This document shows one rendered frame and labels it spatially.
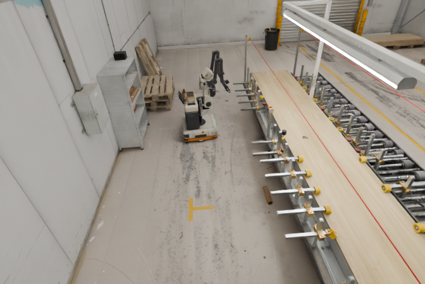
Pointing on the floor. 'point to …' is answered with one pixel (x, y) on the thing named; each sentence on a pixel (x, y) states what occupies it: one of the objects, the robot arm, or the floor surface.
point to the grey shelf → (117, 100)
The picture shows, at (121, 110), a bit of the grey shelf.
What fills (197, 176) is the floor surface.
